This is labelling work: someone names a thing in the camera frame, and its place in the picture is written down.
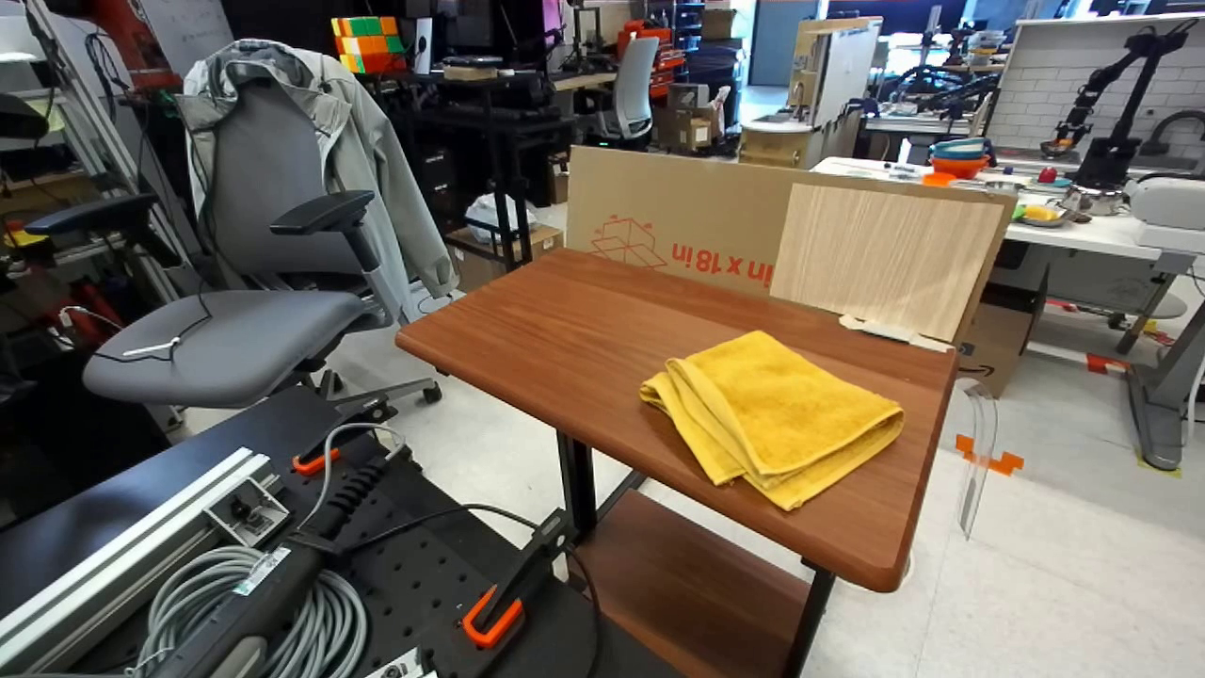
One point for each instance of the brown printed cardboard box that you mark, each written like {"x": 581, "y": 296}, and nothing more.
{"x": 677, "y": 209}

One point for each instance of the grey jacket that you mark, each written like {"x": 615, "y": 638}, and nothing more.
{"x": 364, "y": 153}

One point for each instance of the small black robot arm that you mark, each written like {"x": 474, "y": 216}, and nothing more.
{"x": 1110, "y": 154}

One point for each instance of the black metal table frame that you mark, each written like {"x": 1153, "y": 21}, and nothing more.
{"x": 578, "y": 491}

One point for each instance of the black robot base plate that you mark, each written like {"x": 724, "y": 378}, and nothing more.
{"x": 415, "y": 566}

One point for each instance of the white workbench table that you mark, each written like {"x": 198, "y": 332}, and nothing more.
{"x": 1094, "y": 233}

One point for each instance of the yellow terry towel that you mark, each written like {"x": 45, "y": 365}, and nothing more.
{"x": 777, "y": 414}

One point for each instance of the white mesh office chair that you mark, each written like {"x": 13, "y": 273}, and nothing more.
{"x": 635, "y": 88}

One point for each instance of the black background desk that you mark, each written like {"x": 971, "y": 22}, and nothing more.
{"x": 503, "y": 116}

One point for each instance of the grey office chair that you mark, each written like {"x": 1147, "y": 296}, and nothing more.
{"x": 228, "y": 344}

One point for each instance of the light wood panel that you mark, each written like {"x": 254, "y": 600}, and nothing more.
{"x": 877, "y": 258}

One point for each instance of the colourful block box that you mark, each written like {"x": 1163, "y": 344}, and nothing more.
{"x": 367, "y": 41}

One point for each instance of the long aluminium profile rail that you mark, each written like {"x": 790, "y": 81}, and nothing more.
{"x": 124, "y": 531}

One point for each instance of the white pegboard panel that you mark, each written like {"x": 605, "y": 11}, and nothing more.
{"x": 1041, "y": 81}

